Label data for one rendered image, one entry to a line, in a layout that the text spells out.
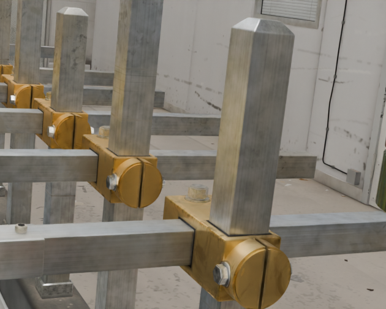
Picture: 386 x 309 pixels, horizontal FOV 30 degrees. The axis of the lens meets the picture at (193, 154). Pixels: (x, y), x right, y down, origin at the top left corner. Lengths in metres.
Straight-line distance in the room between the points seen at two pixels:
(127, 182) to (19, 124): 0.32
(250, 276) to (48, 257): 0.15
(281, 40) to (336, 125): 4.32
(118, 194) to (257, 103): 0.26
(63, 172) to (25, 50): 0.47
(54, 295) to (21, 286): 0.07
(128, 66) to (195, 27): 6.00
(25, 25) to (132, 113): 0.50
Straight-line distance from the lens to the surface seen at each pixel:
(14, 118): 1.03
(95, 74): 1.58
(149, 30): 0.76
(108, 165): 0.77
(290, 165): 0.92
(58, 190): 1.03
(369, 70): 4.61
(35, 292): 1.10
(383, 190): 0.31
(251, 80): 0.53
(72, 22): 0.99
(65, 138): 0.98
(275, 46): 0.53
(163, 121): 1.10
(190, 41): 6.83
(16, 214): 1.30
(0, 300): 1.26
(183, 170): 0.85
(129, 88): 0.76
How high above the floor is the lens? 1.14
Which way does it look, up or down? 12 degrees down
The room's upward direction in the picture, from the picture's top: 6 degrees clockwise
